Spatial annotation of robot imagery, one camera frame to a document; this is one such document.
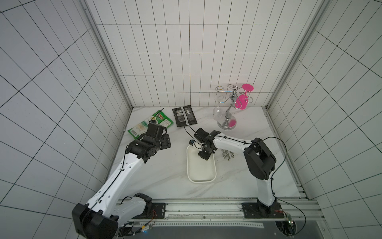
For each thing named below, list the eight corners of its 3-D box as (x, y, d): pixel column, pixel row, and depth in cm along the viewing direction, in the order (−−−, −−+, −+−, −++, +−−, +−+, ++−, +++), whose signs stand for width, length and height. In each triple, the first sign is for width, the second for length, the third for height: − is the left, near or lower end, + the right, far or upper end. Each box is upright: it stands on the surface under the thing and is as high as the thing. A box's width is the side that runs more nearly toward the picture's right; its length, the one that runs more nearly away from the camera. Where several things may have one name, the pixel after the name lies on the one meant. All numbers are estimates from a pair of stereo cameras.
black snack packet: (177, 128, 109) (177, 126, 107) (172, 110, 120) (171, 108, 119) (197, 123, 112) (197, 121, 110) (190, 106, 123) (190, 104, 122)
